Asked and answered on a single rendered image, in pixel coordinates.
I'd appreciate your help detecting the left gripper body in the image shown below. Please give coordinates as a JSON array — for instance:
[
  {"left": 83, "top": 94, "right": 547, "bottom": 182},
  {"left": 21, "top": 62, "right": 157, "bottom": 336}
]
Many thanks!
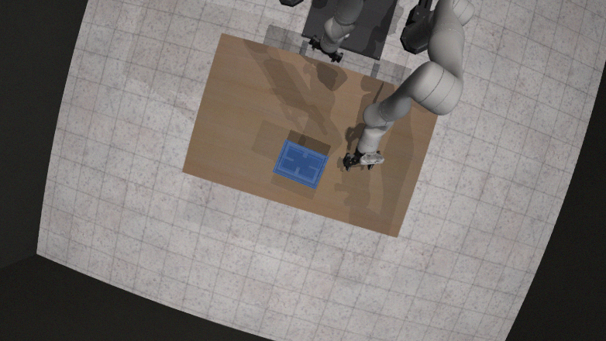
[{"left": 353, "top": 147, "right": 363, "bottom": 161}]

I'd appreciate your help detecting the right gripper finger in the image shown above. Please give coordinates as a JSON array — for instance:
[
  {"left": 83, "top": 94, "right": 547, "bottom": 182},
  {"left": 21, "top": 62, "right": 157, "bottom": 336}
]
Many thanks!
[
  {"left": 308, "top": 35, "right": 320, "bottom": 50},
  {"left": 329, "top": 52, "right": 343, "bottom": 63}
]

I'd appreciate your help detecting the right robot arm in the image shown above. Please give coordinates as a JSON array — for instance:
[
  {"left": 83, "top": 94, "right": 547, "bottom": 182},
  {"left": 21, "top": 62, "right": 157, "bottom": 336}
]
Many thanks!
[{"left": 320, "top": 0, "right": 363, "bottom": 53}]

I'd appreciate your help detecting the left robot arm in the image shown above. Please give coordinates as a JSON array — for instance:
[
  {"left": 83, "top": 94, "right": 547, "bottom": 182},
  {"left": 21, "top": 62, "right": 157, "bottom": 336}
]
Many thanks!
[{"left": 357, "top": 0, "right": 475, "bottom": 165}]

